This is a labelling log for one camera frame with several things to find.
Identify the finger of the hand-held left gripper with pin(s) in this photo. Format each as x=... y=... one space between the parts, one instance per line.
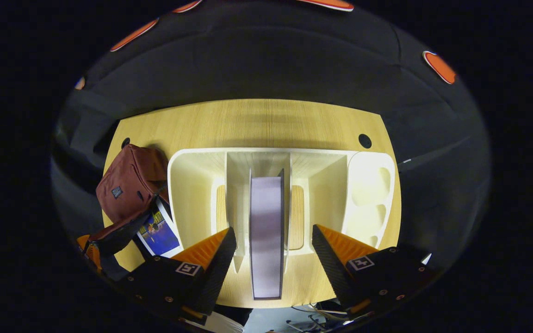
x=93 y=259

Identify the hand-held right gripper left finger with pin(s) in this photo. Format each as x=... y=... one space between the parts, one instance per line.
x=218 y=273

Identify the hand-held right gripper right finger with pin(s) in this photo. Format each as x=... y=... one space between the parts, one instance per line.
x=329 y=270

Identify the black book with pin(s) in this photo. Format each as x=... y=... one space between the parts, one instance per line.
x=266 y=231

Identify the blue book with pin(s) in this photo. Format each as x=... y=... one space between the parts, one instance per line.
x=160 y=236

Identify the white bookshelf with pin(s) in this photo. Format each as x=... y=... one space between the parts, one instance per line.
x=192 y=194

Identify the maroon schoolbag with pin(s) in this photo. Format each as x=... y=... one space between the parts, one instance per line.
x=130 y=180

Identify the white electronic device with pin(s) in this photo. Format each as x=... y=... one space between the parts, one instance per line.
x=426 y=259

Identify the thin black pole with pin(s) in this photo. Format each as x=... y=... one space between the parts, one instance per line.
x=433 y=150

